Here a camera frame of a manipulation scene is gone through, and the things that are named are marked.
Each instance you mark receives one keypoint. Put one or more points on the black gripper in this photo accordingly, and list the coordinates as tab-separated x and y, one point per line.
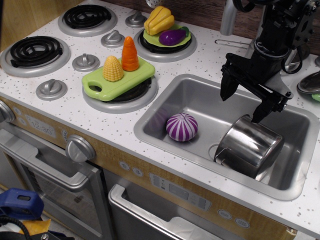
260	75

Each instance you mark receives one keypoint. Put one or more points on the stainless steel pot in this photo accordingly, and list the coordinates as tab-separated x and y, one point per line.
249	148

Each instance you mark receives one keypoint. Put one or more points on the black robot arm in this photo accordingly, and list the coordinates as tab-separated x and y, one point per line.
286	26

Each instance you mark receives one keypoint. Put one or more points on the grey toy sink basin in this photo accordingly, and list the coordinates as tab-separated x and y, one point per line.
201	99

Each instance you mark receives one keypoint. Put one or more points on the silver pan lid right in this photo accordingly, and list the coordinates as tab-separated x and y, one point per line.
310	84

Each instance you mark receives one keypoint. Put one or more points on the green toy piece right edge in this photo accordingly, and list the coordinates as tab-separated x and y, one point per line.
316	97

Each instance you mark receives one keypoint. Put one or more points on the purple striped toy onion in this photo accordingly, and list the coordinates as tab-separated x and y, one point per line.
182	127

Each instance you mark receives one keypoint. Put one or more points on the silver toy faucet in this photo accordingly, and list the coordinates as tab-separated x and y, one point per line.
228	18

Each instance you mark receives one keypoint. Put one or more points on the purple toy eggplant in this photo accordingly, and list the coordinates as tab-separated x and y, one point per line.
173	36

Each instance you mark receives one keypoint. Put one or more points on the back right stove burner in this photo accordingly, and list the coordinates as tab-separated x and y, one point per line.
158	54

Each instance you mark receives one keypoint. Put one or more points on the stove burner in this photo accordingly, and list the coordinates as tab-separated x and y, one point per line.
35	56
158	54
88	20
130	101

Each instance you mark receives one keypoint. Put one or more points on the front right stove burner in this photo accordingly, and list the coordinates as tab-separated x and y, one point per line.
130	101

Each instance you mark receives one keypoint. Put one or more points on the green toy plate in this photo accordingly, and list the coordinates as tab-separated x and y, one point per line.
153	40

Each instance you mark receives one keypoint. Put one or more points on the yellow toy bell pepper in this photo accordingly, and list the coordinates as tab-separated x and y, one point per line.
160	19

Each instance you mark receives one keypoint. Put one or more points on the orange toy carrot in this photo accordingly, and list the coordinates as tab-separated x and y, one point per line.
129	57

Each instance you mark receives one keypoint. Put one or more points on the slotted silver spoon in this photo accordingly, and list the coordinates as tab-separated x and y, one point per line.
154	3

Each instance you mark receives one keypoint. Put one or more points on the grey stove knob top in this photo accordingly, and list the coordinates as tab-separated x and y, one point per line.
136	20

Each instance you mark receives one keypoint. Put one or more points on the grey stove knob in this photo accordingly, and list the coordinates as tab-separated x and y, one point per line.
85	63
136	20
50	90
112	40

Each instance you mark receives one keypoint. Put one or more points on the yellow toy corn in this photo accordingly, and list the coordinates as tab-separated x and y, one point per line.
112	70

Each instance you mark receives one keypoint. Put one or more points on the grey stove knob upper middle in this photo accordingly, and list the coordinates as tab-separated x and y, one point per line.
112	40

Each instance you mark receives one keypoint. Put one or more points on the toy dishwasher door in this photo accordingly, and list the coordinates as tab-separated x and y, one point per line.
139	214

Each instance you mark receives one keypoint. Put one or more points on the grey stove knob lower middle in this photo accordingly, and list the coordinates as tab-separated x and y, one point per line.
85	63

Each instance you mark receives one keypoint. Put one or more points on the grey oven dial right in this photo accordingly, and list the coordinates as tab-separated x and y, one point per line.
78	149

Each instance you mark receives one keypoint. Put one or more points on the grey oven dial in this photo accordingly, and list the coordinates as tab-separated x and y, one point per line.
78	149
6	114

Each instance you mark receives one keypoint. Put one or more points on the back left stove burner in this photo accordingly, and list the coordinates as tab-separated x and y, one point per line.
88	20

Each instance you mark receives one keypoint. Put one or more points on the grey stove knob front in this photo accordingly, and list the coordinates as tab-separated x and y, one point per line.
50	90

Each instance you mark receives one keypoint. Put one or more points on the toy oven door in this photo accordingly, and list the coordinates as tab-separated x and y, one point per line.
73	193

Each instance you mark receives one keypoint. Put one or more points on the front left stove burner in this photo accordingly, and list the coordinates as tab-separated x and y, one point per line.
35	56

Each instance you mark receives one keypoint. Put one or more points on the grey oven dial left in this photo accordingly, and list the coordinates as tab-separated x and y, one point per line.
6	114

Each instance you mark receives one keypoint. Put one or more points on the blue clamp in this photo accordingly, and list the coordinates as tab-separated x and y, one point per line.
21	204

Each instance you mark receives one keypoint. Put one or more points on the silver wire rack handle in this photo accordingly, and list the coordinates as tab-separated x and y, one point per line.
233	44

